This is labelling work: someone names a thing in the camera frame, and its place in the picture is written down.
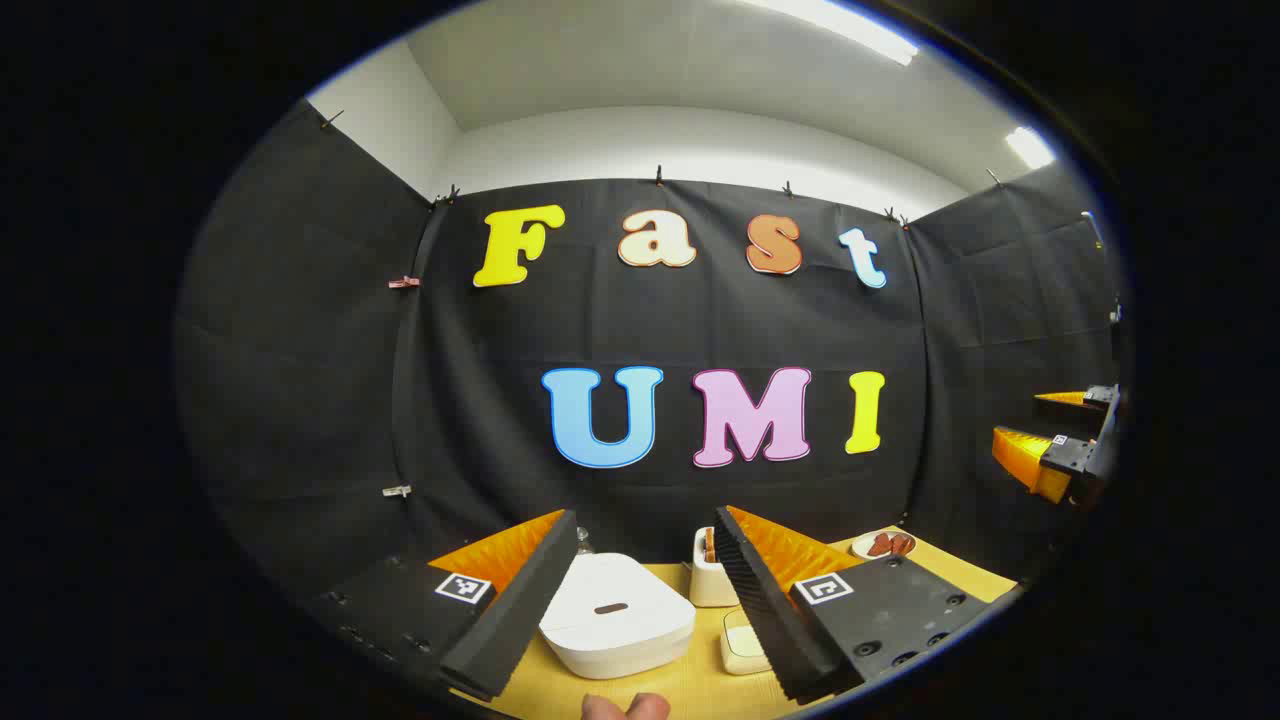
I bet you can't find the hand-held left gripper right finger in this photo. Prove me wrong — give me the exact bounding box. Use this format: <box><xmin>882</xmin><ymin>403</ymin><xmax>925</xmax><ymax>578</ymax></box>
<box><xmin>713</xmin><ymin>504</ymin><xmax>1023</xmax><ymax>704</ymax></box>

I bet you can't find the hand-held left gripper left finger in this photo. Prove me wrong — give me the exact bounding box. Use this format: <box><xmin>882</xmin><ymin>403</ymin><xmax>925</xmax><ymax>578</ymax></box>
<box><xmin>298</xmin><ymin>508</ymin><xmax>581</xmax><ymax>703</ymax></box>

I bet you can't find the white rice cooker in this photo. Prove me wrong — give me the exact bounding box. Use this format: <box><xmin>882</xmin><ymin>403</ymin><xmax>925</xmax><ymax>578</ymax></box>
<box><xmin>538</xmin><ymin>552</ymin><xmax>698</xmax><ymax>681</ymax></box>

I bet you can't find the white divided grain dish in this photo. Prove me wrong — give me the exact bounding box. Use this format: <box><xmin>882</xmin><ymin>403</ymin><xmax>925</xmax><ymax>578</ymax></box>
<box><xmin>720</xmin><ymin>608</ymin><xmax>773</xmax><ymax>677</ymax></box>

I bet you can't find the white toaster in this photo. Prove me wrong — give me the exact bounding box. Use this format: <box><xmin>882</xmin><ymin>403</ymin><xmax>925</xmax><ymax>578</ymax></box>
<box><xmin>688</xmin><ymin>526</ymin><xmax>743</xmax><ymax>609</ymax></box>

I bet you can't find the white round plate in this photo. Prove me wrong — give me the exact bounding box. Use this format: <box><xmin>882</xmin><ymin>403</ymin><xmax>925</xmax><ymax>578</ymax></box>
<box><xmin>850</xmin><ymin>530</ymin><xmax>917</xmax><ymax>561</ymax></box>

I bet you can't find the short ceiling light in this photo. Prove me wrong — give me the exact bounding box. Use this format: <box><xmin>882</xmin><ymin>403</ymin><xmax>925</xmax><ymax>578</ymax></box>
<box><xmin>1005</xmin><ymin>126</ymin><xmax>1057</xmax><ymax>169</ymax></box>

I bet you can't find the black backdrop cloth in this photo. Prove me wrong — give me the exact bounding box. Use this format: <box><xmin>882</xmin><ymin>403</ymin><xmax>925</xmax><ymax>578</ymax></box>
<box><xmin>172</xmin><ymin>98</ymin><xmax>1131</xmax><ymax>601</ymax></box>

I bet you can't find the long ceiling light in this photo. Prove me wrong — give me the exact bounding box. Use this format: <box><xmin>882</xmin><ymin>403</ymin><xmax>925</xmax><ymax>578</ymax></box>
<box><xmin>740</xmin><ymin>0</ymin><xmax>921</xmax><ymax>67</ymax></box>

